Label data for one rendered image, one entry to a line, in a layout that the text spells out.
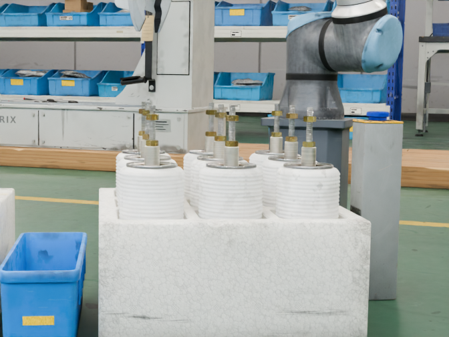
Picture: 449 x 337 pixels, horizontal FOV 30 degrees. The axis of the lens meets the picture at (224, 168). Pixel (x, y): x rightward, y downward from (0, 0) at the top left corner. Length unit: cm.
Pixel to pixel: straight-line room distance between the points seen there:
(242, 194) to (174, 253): 13
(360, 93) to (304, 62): 414
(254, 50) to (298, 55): 811
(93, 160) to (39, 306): 242
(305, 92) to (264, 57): 809
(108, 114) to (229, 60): 651
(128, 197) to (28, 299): 20
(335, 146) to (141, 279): 77
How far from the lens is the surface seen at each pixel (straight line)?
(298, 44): 186
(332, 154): 183
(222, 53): 1007
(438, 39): 661
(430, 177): 322
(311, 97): 184
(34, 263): 145
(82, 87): 663
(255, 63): 996
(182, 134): 348
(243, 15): 618
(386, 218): 149
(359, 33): 176
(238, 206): 121
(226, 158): 124
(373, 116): 148
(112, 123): 360
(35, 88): 681
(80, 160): 359
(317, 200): 123
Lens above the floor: 37
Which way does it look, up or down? 6 degrees down
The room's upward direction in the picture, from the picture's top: 1 degrees clockwise
